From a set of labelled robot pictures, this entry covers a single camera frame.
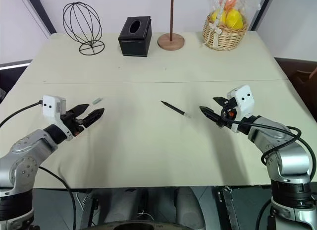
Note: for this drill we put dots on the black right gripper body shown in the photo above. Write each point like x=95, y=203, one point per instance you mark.
x=227, y=112

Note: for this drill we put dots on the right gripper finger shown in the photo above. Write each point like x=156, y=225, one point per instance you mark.
x=211, y=114
x=221, y=100

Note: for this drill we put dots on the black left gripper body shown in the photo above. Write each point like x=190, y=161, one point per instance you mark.
x=73, y=123

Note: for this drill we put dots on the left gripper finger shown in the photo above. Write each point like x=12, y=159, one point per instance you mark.
x=81, y=109
x=94, y=116

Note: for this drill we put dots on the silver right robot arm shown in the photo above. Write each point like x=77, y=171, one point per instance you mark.
x=292, y=160

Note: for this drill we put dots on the dark rounded robot base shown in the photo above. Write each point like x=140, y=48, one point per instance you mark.
x=148, y=226

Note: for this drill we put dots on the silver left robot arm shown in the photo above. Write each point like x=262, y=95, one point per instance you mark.
x=24, y=145

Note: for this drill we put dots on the translucent pen cap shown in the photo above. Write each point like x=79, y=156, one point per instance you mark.
x=96, y=100

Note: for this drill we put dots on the black pen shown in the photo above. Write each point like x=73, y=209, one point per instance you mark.
x=173, y=108

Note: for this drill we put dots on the wicker basket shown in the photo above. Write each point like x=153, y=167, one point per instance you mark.
x=224, y=38

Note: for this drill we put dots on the cream ribbon bow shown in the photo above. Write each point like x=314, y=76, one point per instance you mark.
x=215, y=29

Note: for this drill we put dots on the wooden stand with pole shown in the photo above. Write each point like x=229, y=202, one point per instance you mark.
x=171, y=41

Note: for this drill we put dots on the dark bench with white strip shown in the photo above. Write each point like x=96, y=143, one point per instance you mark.
x=12, y=64

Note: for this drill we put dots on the black leather tissue box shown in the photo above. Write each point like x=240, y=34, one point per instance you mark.
x=133, y=44

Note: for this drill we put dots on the brown chair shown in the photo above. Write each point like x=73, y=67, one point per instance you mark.
x=303, y=78

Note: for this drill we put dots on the yellow fruit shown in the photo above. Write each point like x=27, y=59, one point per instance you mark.
x=234, y=18
x=220, y=17

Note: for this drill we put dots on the grey robot leg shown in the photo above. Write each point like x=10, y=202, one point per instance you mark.
x=126, y=205
x=189, y=207

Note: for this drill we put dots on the orange fruit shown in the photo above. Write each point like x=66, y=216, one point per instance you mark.
x=230, y=0

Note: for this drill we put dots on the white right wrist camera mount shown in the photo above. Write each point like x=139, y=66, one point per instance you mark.
x=244, y=101

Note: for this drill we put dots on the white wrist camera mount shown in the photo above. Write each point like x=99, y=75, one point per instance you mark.
x=49, y=107
x=244, y=101

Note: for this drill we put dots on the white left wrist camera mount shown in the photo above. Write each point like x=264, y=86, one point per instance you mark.
x=49, y=107

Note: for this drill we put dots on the black window frame bar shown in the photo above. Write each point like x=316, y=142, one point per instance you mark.
x=42, y=14

